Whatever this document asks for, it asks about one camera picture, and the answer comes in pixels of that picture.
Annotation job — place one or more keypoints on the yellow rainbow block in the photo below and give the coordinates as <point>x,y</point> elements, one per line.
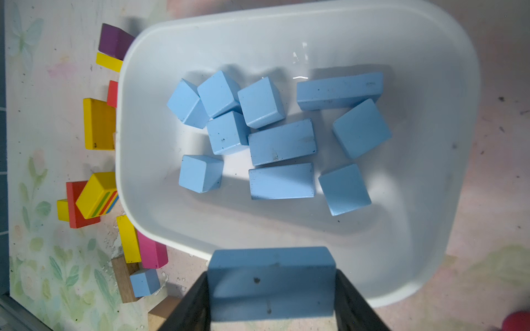
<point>99,195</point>

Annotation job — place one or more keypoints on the brown wood block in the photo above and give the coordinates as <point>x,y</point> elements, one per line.
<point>123,271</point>

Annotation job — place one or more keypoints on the lower magenta block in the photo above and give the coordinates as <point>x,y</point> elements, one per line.
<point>154,254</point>

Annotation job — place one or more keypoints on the blue long block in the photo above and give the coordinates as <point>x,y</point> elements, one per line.
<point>271,283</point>
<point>295,181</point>
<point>283,143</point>

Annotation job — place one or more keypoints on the white rectangular dish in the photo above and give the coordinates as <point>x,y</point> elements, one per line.
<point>388,249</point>

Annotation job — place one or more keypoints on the small yellow flat block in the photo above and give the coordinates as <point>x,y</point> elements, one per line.
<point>109,62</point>

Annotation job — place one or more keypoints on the blue cube cluster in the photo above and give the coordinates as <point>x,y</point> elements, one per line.
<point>219,95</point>

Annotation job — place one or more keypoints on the yellow upright block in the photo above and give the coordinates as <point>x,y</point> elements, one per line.
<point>99,125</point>

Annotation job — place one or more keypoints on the red rectangular block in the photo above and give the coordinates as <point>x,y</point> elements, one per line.
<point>112,94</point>

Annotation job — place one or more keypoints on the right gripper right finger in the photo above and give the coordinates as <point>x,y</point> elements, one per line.
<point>352,312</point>

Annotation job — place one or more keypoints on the yellow block lower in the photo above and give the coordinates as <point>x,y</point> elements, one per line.
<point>129,240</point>

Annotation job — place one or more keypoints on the purple block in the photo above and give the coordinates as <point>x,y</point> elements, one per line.
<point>114,41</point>

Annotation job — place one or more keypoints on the blue cube pair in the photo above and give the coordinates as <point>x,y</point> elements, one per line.
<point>345,190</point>
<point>361,129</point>

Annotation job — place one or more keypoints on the natural wood block lower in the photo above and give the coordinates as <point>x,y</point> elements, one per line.
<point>159,314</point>

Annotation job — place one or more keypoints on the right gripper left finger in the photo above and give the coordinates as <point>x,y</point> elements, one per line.
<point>194,310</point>

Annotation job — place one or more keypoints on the thin red block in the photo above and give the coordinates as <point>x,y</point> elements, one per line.
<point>76,219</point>

